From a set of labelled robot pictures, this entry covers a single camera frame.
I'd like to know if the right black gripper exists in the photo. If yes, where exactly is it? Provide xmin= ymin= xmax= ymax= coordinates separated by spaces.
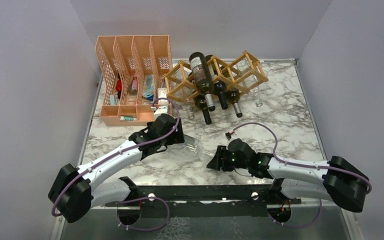
xmin=207 ymin=144 xmax=250 ymax=171

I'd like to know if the clear glass jar silver lid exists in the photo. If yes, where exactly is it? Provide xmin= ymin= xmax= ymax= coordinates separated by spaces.
xmin=167 ymin=134 xmax=215 ymax=162

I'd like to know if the white wine bottle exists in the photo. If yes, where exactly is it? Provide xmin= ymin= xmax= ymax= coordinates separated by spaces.
xmin=189 ymin=52 xmax=216 ymax=112

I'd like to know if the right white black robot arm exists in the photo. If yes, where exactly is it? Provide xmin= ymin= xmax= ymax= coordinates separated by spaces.
xmin=206 ymin=138 xmax=370 ymax=213

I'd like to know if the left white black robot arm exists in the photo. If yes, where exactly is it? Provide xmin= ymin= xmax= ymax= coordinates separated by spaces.
xmin=48 ymin=113 xmax=185 ymax=223

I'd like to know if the wooden wine rack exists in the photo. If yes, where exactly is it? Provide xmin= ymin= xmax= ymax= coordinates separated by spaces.
xmin=163 ymin=50 xmax=269 ymax=105

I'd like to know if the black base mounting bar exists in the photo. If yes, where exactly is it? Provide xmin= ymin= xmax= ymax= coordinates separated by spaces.
xmin=105 ymin=184 xmax=301 ymax=218

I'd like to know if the white stapler box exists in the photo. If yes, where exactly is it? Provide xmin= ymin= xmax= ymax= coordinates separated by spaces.
xmin=157 ymin=87 xmax=168 ymax=105

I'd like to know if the blue item in organizer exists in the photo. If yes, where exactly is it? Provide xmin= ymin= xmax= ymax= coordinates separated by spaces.
xmin=142 ymin=74 xmax=155 ymax=101

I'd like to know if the pink item in organizer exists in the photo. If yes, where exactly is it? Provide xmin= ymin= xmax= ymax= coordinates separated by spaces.
xmin=128 ymin=74 xmax=138 ymax=95

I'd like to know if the light blue tube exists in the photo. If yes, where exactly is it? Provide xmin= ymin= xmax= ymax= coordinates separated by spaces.
xmin=109 ymin=95 xmax=116 ymax=106

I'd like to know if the red item in organizer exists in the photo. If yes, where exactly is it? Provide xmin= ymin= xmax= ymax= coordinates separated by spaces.
xmin=115 ymin=73 xmax=123 ymax=100

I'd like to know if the orange plastic file organizer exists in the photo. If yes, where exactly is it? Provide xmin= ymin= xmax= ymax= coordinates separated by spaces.
xmin=95 ymin=35 xmax=173 ymax=127

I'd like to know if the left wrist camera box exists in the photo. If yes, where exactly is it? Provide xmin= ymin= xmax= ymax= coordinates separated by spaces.
xmin=151 ymin=104 xmax=171 ymax=119

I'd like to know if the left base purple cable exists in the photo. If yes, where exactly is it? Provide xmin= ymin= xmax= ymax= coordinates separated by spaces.
xmin=116 ymin=197 xmax=172 ymax=232

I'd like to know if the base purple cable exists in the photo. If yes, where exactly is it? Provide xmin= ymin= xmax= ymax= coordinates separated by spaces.
xmin=267 ymin=198 xmax=324 ymax=230
xmin=116 ymin=197 xmax=172 ymax=232

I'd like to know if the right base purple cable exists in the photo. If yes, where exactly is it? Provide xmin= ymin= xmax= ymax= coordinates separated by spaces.
xmin=267 ymin=198 xmax=324 ymax=230

